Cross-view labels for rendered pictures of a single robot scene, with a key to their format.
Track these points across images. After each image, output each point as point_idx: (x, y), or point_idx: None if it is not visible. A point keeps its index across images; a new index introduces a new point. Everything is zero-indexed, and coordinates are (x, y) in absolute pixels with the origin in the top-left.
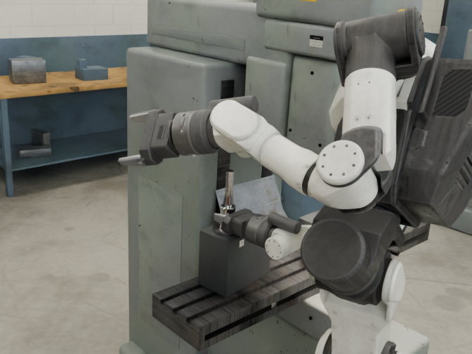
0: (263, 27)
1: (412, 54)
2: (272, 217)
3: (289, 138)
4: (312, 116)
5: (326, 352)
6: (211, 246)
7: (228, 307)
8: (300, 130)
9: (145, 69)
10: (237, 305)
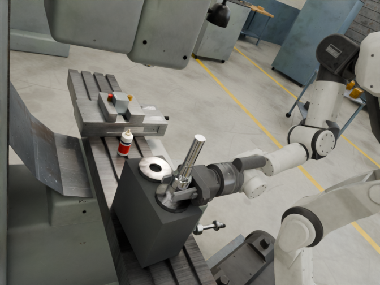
0: None
1: None
2: (246, 164)
3: (140, 52)
4: (181, 24)
5: (319, 233)
6: (176, 228)
7: (195, 260)
8: (161, 42)
9: None
10: (194, 250)
